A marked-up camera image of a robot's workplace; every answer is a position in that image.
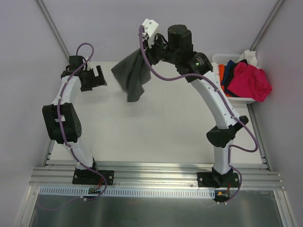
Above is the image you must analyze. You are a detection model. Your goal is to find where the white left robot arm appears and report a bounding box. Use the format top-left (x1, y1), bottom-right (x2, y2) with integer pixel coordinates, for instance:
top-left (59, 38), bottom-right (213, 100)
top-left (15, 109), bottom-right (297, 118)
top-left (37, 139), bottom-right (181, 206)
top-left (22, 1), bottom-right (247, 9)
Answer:
top-left (42, 55), bottom-right (107, 183)

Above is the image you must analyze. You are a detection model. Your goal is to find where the white t shirt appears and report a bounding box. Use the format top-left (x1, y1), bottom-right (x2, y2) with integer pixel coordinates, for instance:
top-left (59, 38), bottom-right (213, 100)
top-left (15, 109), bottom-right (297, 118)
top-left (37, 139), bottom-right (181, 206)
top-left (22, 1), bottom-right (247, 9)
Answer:
top-left (238, 50), bottom-right (258, 67)

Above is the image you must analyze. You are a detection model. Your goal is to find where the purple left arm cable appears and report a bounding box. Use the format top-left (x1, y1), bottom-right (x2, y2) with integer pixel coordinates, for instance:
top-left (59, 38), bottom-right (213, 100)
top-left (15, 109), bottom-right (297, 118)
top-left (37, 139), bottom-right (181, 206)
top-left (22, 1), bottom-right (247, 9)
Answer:
top-left (37, 43), bottom-right (107, 210)

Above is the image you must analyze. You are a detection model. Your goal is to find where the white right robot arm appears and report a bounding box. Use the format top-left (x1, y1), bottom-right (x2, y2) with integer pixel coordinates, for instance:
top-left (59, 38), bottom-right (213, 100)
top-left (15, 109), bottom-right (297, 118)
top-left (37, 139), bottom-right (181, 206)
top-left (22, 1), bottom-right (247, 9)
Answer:
top-left (139, 25), bottom-right (249, 188)

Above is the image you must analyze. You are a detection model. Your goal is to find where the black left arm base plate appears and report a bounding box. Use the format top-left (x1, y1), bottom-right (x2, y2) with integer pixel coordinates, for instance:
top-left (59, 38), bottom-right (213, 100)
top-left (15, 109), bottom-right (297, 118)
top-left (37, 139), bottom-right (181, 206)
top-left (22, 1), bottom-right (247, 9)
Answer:
top-left (72, 169), bottom-right (115, 185)

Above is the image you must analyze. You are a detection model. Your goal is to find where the blue t shirt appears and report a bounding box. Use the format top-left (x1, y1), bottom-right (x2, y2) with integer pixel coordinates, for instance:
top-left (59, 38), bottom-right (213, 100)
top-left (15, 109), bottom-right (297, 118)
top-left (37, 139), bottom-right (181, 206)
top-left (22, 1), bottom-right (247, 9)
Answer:
top-left (221, 60), bottom-right (235, 85)

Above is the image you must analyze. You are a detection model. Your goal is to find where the pink t shirt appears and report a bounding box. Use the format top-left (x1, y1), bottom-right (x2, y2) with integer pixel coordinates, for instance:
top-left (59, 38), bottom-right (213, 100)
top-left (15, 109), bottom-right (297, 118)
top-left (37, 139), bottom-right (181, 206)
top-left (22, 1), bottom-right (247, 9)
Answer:
top-left (227, 61), bottom-right (273, 103)

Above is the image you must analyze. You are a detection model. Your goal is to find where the white slotted cable duct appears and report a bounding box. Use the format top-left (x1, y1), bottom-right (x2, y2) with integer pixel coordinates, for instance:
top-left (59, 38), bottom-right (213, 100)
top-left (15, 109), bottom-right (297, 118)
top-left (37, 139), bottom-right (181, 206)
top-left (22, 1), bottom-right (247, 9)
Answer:
top-left (39, 186), bottom-right (215, 199)

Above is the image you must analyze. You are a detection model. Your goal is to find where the aluminium mounting rail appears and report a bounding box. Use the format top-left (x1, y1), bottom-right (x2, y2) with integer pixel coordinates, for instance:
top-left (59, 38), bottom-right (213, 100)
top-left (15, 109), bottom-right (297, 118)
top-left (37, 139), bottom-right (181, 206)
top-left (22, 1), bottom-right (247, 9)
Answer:
top-left (29, 160), bottom-right (286, 191)

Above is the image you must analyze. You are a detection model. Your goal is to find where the dark grey t shirt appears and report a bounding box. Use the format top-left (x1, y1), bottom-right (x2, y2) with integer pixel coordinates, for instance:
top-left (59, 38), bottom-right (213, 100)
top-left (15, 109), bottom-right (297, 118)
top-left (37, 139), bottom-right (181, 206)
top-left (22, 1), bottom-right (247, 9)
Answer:
top-left (111, 49), bottom-right (151, 103)

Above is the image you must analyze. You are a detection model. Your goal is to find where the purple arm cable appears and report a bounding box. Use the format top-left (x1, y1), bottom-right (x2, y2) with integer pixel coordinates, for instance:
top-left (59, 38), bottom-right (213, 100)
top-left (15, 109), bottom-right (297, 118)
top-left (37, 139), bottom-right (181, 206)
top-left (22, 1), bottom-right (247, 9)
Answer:
top-left (37, 43), bottom-right (107, 210)
top-left (138, 25), bottom-right (259, 206)

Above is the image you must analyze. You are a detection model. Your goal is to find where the orange t shirt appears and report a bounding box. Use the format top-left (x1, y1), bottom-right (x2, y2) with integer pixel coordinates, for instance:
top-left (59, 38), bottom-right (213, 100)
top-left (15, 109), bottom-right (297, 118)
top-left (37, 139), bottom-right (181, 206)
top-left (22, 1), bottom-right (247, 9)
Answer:
top-left (218, 64), bottom-right (225, 80)

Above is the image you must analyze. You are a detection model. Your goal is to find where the white plastic laundry basket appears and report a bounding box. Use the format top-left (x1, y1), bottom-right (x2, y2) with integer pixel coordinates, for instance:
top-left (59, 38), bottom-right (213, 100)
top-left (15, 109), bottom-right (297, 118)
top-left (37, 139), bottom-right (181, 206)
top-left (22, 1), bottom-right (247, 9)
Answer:
top-left (212, 54), bottom-right (255, 104)

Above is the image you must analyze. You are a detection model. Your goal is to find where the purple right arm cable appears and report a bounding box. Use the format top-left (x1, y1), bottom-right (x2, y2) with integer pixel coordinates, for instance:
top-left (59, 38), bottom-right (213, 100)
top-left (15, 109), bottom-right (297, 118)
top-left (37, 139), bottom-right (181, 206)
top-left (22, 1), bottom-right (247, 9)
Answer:
top-left (138, 25), bottom-right (259, 206)

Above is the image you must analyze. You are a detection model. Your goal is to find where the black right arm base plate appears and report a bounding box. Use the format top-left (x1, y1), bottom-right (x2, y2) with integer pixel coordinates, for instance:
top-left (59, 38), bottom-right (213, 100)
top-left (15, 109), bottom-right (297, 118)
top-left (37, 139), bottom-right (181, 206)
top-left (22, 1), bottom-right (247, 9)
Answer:
top-left (197, 172), bottom-right (240, 188)

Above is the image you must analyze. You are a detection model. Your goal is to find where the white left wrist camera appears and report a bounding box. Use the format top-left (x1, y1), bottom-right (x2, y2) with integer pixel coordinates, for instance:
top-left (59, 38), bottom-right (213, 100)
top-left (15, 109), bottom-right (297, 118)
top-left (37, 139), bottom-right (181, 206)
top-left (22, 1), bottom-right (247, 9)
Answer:
top-left (83, 56), bottom-right (94, 70)

